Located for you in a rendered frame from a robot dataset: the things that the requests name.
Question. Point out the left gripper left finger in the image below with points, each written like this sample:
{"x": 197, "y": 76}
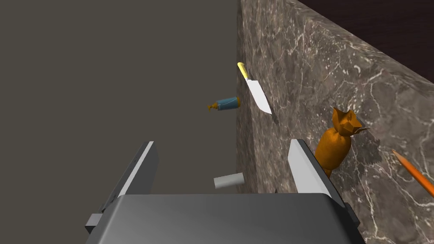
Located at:
{"x": 137, "y": 173}

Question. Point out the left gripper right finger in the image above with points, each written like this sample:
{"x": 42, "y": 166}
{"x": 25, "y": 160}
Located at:
{"x": 307, "y": 166}

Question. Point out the orange wrapped candy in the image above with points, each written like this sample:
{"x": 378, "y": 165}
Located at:
{"x": 335, "y": 142}

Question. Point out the pale grey cylinder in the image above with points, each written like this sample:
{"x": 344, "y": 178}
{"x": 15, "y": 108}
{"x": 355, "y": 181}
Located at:
{"x": 229, "y": 180}

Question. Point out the blue bottle with orange cap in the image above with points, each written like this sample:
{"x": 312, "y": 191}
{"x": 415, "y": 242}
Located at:
{"x": 225, "y": 103}

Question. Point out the orange pencil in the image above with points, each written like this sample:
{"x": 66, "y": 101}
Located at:
{"x": 415, "y": 173}

